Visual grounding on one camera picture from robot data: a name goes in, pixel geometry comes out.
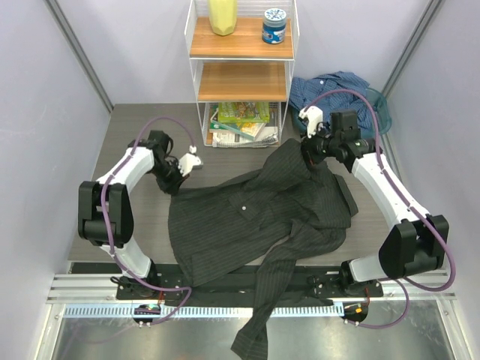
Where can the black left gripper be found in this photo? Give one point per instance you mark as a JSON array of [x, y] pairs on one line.
[[174, 186]]

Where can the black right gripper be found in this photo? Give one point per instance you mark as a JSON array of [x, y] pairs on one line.
[[308, 151]]

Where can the black pinstripe long sleeve shirt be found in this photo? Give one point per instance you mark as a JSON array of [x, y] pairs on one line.
[[284, 212]]

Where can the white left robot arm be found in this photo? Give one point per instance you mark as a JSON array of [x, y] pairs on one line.
[[105, 216]]

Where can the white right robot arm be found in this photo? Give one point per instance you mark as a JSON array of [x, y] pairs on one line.
[[416, 239]]

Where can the blue checked long sleeve shirt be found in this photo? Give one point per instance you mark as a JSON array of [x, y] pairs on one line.
[[304, 91]]

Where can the stack of books and papers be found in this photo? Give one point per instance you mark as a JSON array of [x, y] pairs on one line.
[[242, 134]]

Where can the teal plastic basin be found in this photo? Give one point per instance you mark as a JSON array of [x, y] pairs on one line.
[[380, 112]]

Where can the blue lidded jar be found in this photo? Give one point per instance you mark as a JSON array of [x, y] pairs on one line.
[[274, 25]]

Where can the yellow vase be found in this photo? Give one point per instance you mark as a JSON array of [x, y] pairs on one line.
[[222, 16]]

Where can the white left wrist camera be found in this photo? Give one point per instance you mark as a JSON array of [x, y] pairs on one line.
[[189, 162]]

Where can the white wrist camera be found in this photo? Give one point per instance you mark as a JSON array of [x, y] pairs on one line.
[[189, 162], [313, 115]]

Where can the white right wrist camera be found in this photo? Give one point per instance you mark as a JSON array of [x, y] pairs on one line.
[[313, 115]]

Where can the white wire wooden shelf unit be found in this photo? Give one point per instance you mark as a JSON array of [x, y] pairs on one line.
[[241, 66]]

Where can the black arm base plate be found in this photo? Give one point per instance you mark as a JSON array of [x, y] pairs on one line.
[[308, 286]]

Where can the perforated metal rail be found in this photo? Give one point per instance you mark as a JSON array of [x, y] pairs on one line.
[[146, 311]]

